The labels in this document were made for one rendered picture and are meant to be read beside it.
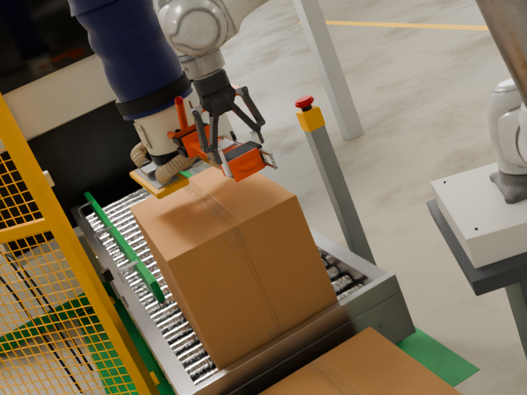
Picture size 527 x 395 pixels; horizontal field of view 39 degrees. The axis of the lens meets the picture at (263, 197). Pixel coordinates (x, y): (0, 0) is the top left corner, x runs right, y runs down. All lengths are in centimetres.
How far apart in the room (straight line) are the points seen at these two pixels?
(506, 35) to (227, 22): 57
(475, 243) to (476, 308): 127
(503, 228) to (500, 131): 24
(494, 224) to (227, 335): 79
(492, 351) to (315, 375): 95
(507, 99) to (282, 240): 70
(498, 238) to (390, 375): 44
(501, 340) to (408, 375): 99
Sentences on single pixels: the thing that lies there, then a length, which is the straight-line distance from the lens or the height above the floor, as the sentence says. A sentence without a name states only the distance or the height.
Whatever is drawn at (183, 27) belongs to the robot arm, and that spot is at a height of 154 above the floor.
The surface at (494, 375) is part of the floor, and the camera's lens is 270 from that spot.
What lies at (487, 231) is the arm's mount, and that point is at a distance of 180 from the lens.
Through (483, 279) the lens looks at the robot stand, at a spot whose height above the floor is 75.
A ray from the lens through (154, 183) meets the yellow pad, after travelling 214.
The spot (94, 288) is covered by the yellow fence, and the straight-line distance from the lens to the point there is 268.
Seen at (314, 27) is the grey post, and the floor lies 83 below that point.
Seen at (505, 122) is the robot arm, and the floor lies 102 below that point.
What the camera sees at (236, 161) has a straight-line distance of 160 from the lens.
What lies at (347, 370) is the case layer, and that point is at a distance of 199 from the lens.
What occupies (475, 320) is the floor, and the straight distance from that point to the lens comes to 298.
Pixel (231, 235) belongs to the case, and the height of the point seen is 93.
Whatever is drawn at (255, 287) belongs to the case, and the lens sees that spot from 208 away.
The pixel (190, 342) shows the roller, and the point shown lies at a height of 54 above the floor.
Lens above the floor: 168
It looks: 20 degrees down
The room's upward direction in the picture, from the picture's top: 23 degrees counter-clockwise
